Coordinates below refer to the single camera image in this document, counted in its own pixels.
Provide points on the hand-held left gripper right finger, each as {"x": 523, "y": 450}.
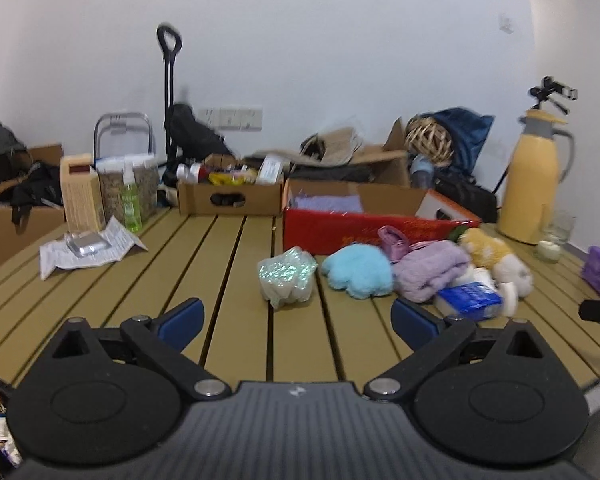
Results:
{"x": 415, "y": 327}

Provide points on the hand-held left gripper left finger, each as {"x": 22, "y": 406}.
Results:
{"x": 180, "y": 317}

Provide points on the blue tissue packet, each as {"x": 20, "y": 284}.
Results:
{"x": 467, "y": 300}

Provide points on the purple fluffy towel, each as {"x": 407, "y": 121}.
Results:
{"x": 430, "y": 270}

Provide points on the light blue plush mitt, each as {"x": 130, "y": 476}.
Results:
{"x": 357, "y": 270}

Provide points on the purple satin bow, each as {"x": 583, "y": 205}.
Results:
{"x": 392, "y": 242}

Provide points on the yellow and white plush toy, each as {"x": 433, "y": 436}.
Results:
{"x": 485, "y": 250}

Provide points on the iridescent packet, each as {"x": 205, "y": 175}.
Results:
{"x": 287, "y": 275}

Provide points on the red cardboard box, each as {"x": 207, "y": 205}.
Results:
{"x": 330, "y": 232}

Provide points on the white candle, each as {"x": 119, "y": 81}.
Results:
{"x": 549, "y": 251}

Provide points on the printed paper leaflet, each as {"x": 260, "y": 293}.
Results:
{"x": 120, "y": 245}

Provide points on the clear drinking glass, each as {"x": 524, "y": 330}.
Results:
{"x": 562, "y": 225}

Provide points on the silver foil pack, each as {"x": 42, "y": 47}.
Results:
{"x": 87, "y": 245}

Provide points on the brown cardboard tray box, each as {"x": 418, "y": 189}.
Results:
{"x": 195, "y": 200}

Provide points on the green spray bottle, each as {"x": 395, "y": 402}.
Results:
{"x": 131, "y": 205}

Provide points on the clear tub of grain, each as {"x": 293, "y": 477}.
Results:
{"x": 111, "y": 195}

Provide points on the yellow snack packet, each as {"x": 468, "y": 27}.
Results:
{"x": 225, "y": 179}

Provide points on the white and red bottle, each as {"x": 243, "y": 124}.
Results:
{"x": 189, "y": 171}

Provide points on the yellow thermos jug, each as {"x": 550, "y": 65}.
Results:
{"x": 527, "y": 185}

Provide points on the beige carton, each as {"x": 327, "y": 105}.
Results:
{"x": 80, "y": 200}

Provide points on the blue water bottle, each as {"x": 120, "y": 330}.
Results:
{"x": 422, "y": 170}

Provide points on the large open cardboard box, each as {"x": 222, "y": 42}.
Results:
{"x": 380, "y": 160}

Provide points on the small white box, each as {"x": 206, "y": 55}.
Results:
{"x": 269, "y": 170}

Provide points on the black cloth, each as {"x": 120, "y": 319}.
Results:
{"x": 330, "y": 173}

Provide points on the black trolley bag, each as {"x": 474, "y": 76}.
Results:
{"x": 195, "y": 135}

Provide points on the wicker ball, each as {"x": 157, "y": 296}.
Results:
{"x": 427, "y": 137}

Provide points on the black clothing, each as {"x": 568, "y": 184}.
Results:
{"x": 35, "y": 190}

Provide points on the plain cardboard box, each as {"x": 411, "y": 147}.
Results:
{"x": 5, "y": 230}

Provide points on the crumpled cardboard piece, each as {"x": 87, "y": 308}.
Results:
{"x": 335, "y": 145}

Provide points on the dark blue jacket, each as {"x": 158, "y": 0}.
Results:
{"x": 470, "y": 135}

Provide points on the metal folding stool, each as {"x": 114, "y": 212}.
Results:
{"x": 122, "y": 116}

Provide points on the white wall socket strip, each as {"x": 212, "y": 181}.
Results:
{"x": 230, "y": 118}

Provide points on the black camera tripod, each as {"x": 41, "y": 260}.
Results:
{"x": 550, "y": 91}

